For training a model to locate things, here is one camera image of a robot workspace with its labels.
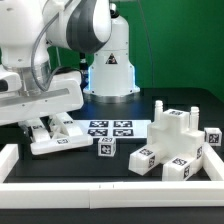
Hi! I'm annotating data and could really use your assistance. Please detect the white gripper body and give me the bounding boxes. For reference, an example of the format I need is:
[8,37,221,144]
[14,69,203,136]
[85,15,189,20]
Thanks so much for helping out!
[0,71,83,126]

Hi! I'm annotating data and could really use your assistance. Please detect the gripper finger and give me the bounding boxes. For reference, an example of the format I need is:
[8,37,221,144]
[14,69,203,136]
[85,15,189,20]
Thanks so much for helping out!
[47,116,60,137]
[18,121,32,137]

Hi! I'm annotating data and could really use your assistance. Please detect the white barrier rail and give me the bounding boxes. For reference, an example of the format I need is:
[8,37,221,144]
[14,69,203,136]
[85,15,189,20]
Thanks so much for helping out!
[202,142,224,181]
[0,181,224,209]
[0,144,19,184]

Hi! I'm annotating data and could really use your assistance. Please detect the white tagged cube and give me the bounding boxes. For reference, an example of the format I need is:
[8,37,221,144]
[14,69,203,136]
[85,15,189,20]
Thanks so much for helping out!
[204,127,222,146]
[98,137,116,157]

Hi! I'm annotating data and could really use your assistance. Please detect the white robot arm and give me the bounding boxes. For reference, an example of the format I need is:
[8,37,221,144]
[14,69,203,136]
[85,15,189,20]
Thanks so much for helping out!
[0,0,111,126]

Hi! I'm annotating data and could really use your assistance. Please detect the white front barrier rail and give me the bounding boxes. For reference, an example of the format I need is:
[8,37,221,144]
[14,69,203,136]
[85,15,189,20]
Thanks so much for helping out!
[0,181,224,209]

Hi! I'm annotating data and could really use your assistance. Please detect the white right barrier rail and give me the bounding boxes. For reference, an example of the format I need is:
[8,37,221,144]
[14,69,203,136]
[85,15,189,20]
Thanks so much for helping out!
[202,142,224,181]

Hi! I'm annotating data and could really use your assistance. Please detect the white chair back frame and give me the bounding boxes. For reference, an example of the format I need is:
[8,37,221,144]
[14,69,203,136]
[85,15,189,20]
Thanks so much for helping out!
[28,112,93,155]

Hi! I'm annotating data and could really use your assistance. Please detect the white left barrier rail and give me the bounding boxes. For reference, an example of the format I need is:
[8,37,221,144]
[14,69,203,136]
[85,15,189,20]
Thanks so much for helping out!
[0,144,19,184]

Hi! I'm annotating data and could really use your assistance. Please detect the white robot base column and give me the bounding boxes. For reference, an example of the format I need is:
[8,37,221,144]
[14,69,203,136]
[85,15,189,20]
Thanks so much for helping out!
[83,3,141,104]

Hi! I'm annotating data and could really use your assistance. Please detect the white seat block with pegs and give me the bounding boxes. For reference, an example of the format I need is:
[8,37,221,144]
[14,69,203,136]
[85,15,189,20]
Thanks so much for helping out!
[147,100,205,161]

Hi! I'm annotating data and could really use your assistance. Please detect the white chair seat plate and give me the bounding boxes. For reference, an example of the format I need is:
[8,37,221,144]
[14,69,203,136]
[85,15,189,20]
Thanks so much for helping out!
[75,120,151,142]

